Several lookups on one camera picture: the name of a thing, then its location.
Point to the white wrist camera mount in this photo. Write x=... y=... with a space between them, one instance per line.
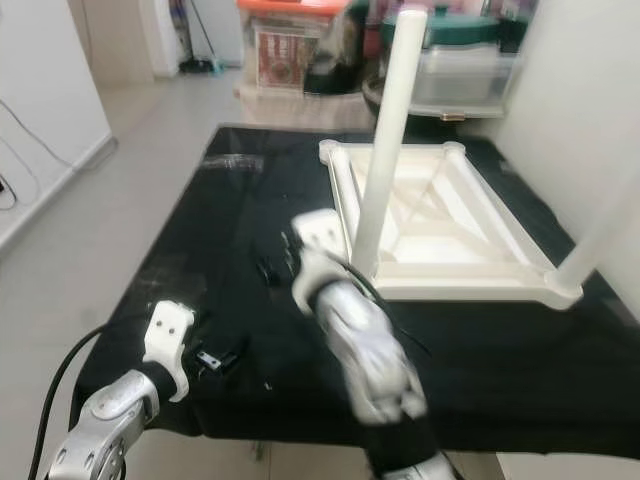
x=320 y=250
x=170 y=340

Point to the orange lidded storage box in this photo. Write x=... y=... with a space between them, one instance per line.
x=290 y=6

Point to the white plastic children table top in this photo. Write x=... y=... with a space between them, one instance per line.
x=445 y=240

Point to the green mop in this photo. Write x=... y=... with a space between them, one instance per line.
x=200 y=68

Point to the black tablecloth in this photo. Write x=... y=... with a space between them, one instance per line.
x=210 y=300

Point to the black bag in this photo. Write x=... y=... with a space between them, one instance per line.
x=338 y=50

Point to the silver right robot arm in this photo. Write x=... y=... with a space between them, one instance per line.
x=370 y=360

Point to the green round pot lid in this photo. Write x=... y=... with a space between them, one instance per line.
x=460 y=28

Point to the clear tape strip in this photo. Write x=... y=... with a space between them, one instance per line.
x=235 y=163

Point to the clear plastic container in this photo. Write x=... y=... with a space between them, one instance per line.
x=470 y=78

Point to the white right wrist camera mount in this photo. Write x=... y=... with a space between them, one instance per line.
x=320 y=250

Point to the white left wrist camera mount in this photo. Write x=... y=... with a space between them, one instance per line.
x=170 y=340

